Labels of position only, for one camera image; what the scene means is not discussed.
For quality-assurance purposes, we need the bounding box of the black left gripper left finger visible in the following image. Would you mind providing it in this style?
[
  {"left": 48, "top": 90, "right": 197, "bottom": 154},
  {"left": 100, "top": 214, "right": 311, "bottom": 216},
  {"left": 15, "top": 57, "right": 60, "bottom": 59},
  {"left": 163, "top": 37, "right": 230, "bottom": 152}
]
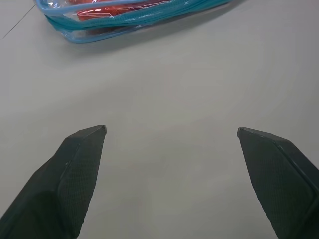
[{"left": 0, "top": 124, "right": 108, "bottom": 239}]

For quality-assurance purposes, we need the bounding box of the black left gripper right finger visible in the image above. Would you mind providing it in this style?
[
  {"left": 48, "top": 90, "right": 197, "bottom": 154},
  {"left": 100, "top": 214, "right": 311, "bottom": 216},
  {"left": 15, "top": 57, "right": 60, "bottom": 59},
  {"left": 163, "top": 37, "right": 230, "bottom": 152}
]
[{"left": 236, "top": 127, "right": 319, "bottom": 239}]

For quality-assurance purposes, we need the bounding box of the clear blue-trimmed zip pouch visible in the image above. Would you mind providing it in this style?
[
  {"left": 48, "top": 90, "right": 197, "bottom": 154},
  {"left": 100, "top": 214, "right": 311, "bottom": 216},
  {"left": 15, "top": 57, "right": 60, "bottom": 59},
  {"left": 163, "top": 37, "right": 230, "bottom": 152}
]
[{"left": 33, "top": 0, "right": 231, "bottom": 44}]

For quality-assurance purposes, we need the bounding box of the red item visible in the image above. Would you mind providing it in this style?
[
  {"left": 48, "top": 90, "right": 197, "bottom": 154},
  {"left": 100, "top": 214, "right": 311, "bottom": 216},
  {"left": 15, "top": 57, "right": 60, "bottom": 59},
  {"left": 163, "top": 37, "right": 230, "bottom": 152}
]
[{"left": 66, "top": 0, "right": 150, "bottom": 23}]

